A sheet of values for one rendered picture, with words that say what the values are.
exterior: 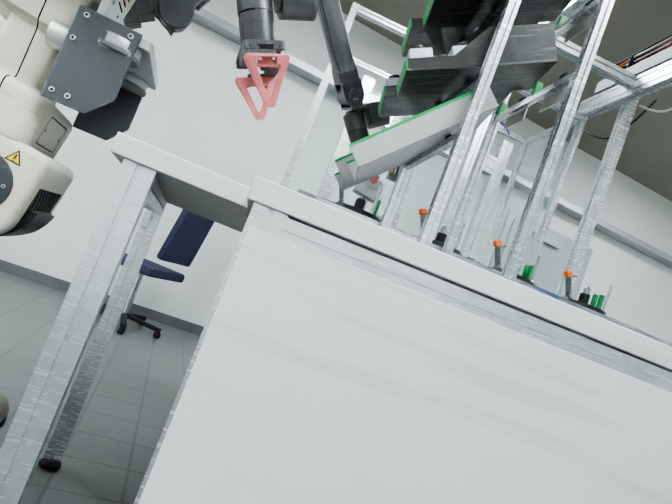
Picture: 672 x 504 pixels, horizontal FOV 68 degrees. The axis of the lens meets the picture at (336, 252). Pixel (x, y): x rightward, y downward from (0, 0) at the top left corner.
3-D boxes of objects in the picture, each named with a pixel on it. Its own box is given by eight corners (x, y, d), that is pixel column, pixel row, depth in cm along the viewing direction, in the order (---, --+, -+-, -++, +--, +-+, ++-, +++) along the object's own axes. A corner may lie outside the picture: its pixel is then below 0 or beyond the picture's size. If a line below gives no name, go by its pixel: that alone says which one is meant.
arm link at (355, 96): (336, 90, 140) (348, 89, 132) (373, 82, 143) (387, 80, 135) (344, 133, 144) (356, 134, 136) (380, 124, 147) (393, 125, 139)
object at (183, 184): (109, 150, 67) (117, 130, 67) (147, 194, 152) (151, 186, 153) (516, 320, 87) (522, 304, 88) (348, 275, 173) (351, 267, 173)
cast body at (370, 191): (354, 189, 137) (367, 167, 138) (351, 191, 141) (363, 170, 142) (380, 205, 138) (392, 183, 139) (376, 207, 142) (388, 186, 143)
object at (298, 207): (246, 197, 60) (255, 174, 60) (247, 239, 208) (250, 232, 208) (1057, 525, 82) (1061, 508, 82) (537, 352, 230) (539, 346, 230)
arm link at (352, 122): (339, 115, 141) (344, 109, 136) (361, 110, 143) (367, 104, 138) (346, 139, 141) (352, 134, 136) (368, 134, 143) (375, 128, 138)
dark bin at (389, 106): (384, 96, 107) (381, 63, 107) (378, 117, 120) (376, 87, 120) (515, 88, 107) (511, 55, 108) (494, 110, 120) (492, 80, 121)
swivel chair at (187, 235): (170, 335, 377) (218, 215, 384) (150, 346, 323) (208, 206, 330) (97, 308, 372) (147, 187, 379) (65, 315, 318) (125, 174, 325)
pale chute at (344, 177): (343, 179, 105) (334, 160, 105) (341, 191, 118) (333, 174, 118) (464, 126, 106) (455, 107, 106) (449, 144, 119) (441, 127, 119)
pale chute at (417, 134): (358, 166, 90) (348, 144, 90) (355, 182, 103) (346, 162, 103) (499, 105, 91) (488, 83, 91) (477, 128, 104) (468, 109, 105)
